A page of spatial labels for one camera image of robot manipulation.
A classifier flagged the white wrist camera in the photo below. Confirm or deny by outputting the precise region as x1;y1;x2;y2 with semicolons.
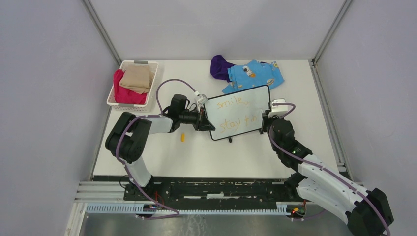
194;91;208;111
268;98;296;118

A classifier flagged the white whiteboard black frame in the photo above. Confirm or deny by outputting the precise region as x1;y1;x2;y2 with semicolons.
204;85;271;141

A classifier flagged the purple cloth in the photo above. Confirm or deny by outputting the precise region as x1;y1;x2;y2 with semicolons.
210;55;235;83

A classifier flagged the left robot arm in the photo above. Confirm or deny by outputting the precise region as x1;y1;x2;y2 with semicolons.
105;94;216;201

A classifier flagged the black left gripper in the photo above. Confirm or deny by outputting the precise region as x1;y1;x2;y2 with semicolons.
179;107;215;132

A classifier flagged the pink cloth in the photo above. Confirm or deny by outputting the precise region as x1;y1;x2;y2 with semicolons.
113;69;147;105

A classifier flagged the blue patterned cloth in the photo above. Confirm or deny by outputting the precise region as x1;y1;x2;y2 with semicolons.
222;60;284;94

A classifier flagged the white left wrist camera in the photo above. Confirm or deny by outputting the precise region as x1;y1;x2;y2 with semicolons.
194;91;208;111

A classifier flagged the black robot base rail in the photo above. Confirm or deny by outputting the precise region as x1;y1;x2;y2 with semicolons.
123;177;307;218

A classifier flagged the white perforated plastic basket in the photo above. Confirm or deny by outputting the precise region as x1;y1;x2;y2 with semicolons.
107;60;161;112

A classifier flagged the beige folded cloth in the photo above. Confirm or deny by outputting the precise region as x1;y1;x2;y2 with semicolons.
119;64;154;94

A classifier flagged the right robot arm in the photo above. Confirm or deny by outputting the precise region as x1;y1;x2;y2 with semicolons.
262;110;394;236

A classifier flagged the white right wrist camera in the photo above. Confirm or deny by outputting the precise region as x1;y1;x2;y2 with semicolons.
268;98;296;118

